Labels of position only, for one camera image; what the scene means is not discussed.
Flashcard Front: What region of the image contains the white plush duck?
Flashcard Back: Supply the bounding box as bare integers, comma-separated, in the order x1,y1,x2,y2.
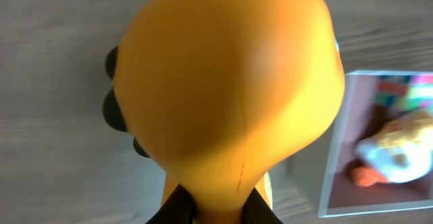
350,110,432,187

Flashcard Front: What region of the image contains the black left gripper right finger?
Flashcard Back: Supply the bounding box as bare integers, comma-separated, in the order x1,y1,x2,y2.
242,188,283,224

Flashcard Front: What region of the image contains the multicoloured puzzle cube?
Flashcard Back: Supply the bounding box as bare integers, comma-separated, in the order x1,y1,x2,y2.
374,74,432,113

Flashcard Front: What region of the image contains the orange dinosaur toy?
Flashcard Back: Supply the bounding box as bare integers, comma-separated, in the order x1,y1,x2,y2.
102,0,345,223

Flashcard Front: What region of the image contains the white box pink interior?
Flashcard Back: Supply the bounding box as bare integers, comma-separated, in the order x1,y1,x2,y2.
319,70,432,217

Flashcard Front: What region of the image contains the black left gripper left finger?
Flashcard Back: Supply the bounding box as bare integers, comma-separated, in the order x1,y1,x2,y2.
146,185,196,224

